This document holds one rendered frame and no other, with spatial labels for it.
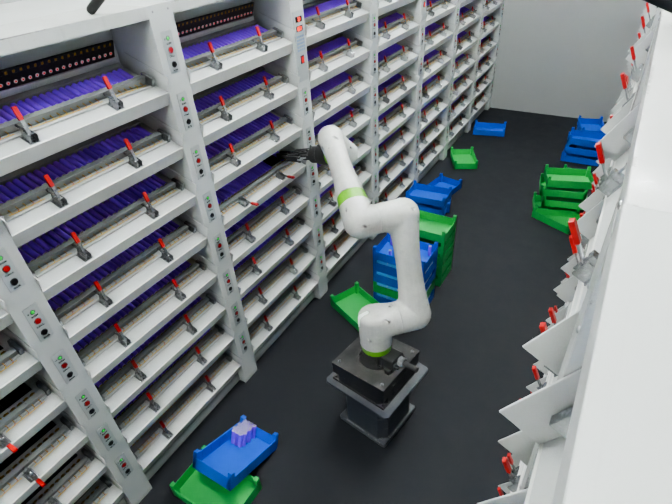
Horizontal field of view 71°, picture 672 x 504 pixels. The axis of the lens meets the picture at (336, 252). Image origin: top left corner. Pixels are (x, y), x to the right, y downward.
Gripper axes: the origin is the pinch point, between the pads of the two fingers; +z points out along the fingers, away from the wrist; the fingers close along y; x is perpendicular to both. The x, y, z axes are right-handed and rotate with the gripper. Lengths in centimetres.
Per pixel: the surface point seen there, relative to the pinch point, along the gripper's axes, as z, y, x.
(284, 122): -2.2, -4.0, -14.4
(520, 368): -101, -11, 118
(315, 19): -9, -37, -51
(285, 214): 0.8, 10.6, 26.3
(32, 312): -8, 127, -6
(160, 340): 9, 91, 40
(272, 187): -3.3, 17.7, 8.3
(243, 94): -5.9, 19.9, -34.1
